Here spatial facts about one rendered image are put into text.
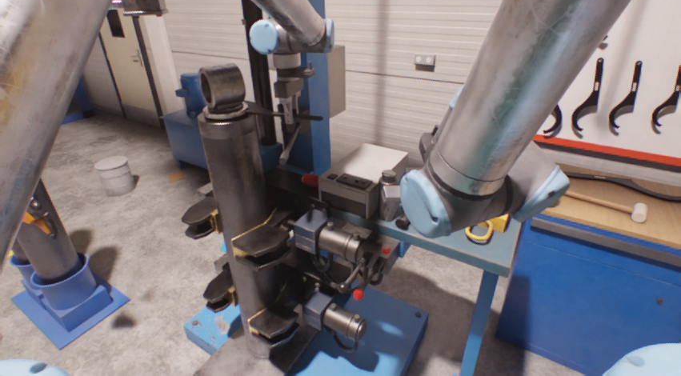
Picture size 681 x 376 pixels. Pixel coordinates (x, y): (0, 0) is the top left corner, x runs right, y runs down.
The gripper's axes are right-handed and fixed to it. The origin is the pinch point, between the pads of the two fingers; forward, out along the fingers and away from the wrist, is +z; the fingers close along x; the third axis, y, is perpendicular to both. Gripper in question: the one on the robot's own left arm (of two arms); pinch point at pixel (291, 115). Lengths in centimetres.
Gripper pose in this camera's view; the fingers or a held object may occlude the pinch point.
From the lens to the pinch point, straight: 126.5
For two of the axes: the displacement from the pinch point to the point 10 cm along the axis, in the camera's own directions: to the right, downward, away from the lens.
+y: -9.5, -1.3, 2.9
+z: 0.2, 8.9, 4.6
